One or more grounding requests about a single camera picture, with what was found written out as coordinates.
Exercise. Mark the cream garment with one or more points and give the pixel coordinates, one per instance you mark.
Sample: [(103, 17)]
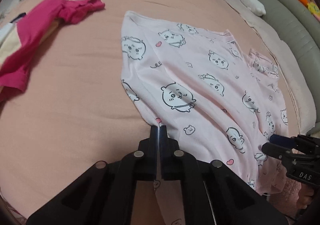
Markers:
[(12, 44)]

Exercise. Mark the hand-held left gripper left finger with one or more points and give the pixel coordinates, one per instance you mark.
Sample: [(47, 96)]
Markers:
[(153, 139)]

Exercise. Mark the white plush toy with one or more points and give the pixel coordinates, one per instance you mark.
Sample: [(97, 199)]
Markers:
[(253, 5)]

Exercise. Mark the pink cartoon print pajama pants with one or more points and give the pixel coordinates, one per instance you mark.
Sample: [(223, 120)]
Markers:
[(187, 77)]

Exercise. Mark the round pink bed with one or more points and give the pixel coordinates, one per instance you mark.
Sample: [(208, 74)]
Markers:
[(75, 89)]

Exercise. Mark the grey padded headboard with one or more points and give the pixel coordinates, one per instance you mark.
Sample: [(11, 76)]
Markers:
[(295, 29)]

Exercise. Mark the pink fluffy fabric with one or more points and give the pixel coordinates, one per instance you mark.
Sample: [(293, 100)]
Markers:
[(292, 190)]

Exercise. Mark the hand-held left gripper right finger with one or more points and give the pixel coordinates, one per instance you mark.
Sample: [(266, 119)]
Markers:
[(164, 139)]

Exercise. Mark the black garment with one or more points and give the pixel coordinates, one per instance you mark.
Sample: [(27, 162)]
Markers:
[(19, 17)]

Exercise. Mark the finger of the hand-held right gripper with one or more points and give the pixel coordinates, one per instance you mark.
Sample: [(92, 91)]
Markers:
[(282, 140), (275, 151)]

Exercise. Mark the yellow sponge plush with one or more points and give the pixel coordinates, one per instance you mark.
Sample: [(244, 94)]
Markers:
[(313, 9)]

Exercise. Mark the magenta garment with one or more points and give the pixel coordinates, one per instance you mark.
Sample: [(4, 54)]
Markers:
[(37, 27)]

